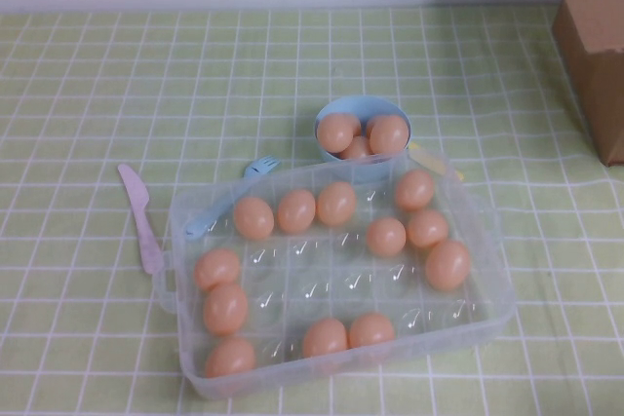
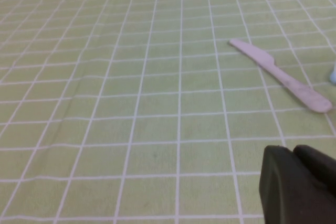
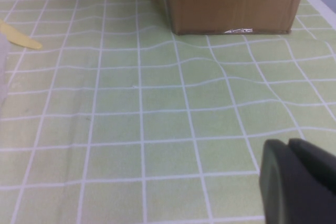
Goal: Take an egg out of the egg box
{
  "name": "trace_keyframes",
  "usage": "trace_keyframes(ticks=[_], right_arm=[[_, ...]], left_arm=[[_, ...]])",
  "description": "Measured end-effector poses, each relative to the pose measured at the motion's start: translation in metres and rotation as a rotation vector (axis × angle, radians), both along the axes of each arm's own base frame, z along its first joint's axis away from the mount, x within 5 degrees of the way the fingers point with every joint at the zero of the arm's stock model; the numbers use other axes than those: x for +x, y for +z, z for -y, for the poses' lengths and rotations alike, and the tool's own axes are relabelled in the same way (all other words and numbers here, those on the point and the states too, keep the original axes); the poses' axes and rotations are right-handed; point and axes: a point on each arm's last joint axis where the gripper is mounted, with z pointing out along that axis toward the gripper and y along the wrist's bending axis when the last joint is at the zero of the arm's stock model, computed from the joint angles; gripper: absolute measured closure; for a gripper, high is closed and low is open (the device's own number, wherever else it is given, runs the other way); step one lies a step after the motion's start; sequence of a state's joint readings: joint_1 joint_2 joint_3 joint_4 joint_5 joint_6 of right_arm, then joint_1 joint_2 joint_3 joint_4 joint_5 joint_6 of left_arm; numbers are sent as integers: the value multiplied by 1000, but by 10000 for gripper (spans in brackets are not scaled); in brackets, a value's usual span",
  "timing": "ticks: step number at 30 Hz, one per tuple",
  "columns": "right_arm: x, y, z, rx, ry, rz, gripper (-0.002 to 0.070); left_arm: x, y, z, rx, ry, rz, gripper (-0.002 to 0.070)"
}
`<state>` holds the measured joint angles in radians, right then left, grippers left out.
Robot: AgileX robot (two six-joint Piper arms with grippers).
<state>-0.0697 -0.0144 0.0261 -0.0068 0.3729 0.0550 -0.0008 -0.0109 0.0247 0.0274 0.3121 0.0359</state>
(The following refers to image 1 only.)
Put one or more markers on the beige egg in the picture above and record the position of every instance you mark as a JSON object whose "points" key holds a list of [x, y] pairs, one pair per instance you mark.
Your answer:
{"points": [[371, 330], [388, 134], [253, 217], [296, 211], [324, 338], [370, 123], [414, 190], [225, 309], [230, 357], [427, 228], [336, 203], [217, 268], [357, 149], [385, 237], [336, 132], [447, 265]]}

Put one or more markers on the light blue plastic fork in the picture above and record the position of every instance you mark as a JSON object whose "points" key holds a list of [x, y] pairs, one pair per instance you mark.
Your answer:
{"points": [[258, 168]]}

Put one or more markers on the transparent plastic egg box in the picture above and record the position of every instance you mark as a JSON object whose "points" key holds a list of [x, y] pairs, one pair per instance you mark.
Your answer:
{"points": [[341, 284]]}

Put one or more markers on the yellow plastic utensil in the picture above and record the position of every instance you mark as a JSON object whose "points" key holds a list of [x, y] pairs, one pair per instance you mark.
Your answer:
{"points": [[423, 154]]}

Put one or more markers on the green grid tablecloth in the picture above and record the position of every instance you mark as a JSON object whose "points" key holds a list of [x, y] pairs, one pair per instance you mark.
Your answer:
{"points": [[97, 94]]}

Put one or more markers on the light blue bowl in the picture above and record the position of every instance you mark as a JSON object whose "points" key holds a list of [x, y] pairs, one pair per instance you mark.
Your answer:
{"points": [[361, 103]]}

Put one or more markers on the pink plastic knife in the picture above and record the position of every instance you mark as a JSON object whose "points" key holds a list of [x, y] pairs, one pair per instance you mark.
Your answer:
{"points": [[141, 221]]}

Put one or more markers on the brown cardboard box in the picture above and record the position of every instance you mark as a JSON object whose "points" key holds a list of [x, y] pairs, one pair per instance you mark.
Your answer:
{"points": [[595, 94]]}

